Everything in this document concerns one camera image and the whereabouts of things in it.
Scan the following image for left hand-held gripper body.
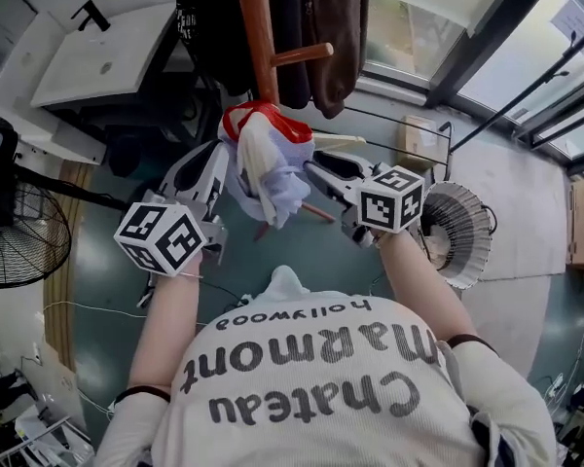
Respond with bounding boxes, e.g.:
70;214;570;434
114;188;229;279

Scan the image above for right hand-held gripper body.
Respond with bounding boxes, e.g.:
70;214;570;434
340;164;426;251

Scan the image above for white blue red-trimmed clothes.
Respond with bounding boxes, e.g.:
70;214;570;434
217;99;318;229

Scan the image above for person's right forearm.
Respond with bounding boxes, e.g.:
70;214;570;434
375;229;486;347

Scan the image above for person's left forearm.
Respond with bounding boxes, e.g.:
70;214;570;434
126;260;206;401

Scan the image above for white power strip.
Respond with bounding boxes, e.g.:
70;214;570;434
135;277;158;309

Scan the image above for flat labelled cardboard box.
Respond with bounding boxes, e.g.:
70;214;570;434
397;114;440;172

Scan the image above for white woven laundry basket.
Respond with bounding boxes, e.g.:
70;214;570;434
418;180;495;291

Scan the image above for person's light trousers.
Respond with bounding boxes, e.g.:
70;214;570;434
267;264;309;297

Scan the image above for beige floor mat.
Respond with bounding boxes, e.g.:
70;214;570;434
445;128;583;284

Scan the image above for black faucet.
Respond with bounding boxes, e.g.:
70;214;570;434
71;0;112;33

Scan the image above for black pedestal fan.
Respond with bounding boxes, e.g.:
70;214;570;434
0;112;130;291

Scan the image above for black metal garment rail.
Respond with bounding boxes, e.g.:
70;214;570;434
315;29;584;187

